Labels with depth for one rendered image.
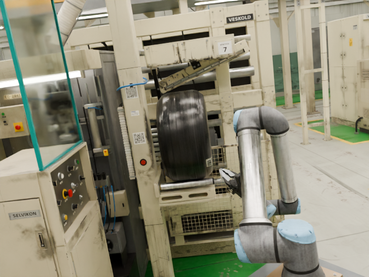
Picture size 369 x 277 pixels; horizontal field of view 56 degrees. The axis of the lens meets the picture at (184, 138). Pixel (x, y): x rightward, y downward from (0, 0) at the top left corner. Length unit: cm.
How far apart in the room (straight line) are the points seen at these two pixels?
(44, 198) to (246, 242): 93
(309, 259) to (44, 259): 120
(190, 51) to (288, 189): 109
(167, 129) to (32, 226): 85
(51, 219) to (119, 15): 119
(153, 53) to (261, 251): 145
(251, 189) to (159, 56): 118
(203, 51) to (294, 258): 142
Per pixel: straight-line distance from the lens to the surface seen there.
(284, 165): 188
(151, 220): 239
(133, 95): 217
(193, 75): 252
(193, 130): 197
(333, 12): 1338
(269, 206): 195
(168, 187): 220
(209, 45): 239
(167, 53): 239
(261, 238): 159
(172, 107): 204
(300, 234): 154
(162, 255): 251
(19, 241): 185
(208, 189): 218
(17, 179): 173
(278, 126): 175
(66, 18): 257
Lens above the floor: 166
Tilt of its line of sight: 13 degrees down
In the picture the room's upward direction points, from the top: 8 degrees counter-clockwise
